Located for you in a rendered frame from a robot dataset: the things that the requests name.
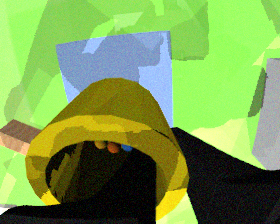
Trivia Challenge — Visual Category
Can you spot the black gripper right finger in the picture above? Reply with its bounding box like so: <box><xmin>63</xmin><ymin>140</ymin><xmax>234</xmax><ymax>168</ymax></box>
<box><xmin>171</xmin><ymin>127</ymin><xmax>280</xmax><ymax>224</ymax></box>

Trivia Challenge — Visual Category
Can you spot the peach flat bar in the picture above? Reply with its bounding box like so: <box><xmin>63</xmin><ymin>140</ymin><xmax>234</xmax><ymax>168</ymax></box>
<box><xmin>0</xmin><ymin>119</ymin><xmax>41</xmax><ymax>156</ymax></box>

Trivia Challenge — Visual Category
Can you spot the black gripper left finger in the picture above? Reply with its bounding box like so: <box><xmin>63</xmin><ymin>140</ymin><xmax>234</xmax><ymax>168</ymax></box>
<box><xmin>0</xmin><ymin>148</ymin><xmax>157</xmax><ymax>224</ymax></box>

